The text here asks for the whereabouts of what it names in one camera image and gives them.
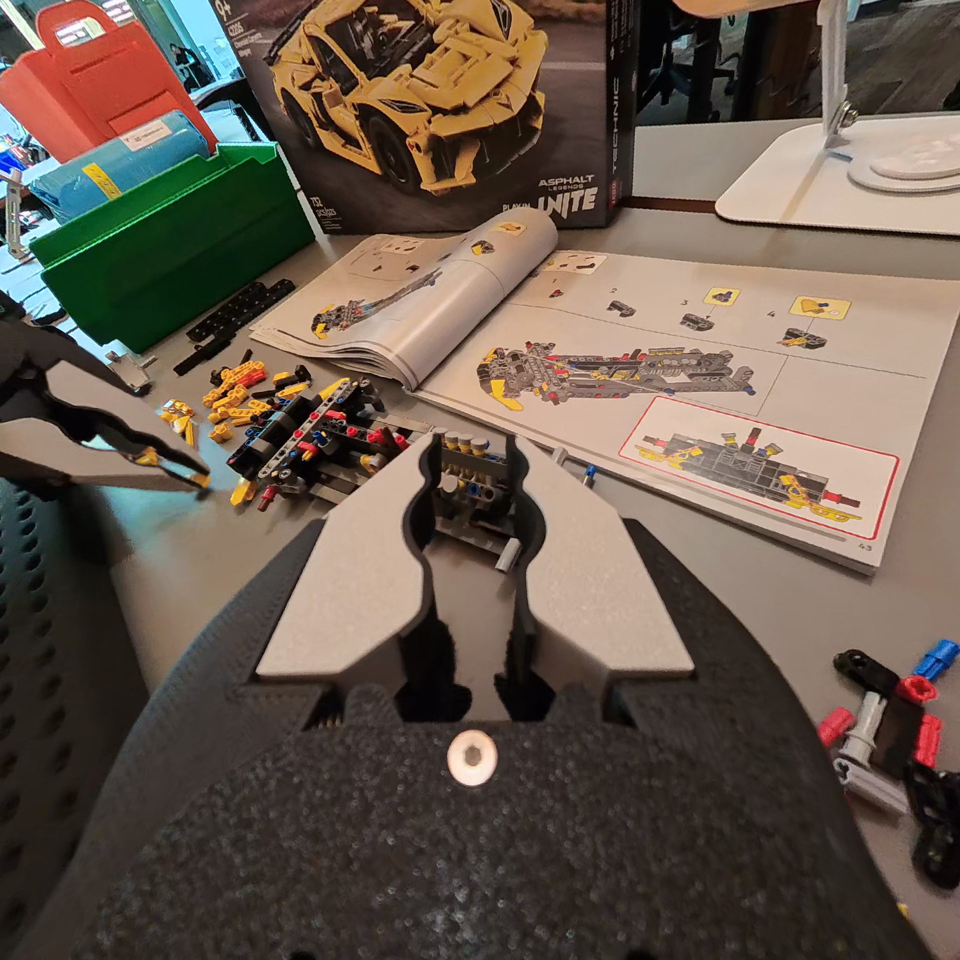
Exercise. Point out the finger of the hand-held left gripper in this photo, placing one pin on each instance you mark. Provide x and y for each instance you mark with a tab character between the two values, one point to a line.
45	450
112	405

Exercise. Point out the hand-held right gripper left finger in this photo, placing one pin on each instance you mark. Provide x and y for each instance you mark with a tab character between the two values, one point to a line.
337	600

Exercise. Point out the small grey plastic piece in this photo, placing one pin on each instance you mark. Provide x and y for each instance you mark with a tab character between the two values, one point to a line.
131	371

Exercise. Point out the black office chair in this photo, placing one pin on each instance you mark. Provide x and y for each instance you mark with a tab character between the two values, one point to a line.
675	67

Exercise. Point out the orange plastic carrier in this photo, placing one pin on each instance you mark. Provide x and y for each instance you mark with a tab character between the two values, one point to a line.
112	82

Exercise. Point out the white metal stand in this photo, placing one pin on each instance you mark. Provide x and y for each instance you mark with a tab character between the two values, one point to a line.
772	195

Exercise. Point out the thin yellow lego beam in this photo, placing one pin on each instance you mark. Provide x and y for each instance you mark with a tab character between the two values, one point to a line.
146	456

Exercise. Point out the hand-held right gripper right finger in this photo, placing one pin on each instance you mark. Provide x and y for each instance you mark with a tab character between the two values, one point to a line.
600	600

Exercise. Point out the black perforated lego plate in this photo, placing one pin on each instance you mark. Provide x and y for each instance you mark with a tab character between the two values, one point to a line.
240	311

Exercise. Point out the pile of yellow lego pieces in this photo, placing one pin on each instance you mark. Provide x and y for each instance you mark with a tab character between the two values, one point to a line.
225	409

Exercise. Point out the green plastic bin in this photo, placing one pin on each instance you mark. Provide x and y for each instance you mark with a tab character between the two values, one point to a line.
187	262

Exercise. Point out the black lego set box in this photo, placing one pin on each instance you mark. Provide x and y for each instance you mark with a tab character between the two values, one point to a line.
450	112

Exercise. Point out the pile of mixed lego pins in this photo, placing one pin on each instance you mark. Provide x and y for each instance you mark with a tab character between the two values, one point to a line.
896	727

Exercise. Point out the lego car chassis model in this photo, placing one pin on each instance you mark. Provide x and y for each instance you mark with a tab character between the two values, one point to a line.
337	427

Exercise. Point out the blue wrapped bundle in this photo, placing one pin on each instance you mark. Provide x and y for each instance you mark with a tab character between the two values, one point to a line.
135	157

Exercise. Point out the black perforated chair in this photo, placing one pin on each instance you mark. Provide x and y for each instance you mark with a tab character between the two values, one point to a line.
45	675

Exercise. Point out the lego instruction booklet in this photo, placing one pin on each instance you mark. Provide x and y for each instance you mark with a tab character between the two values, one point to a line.
825	360

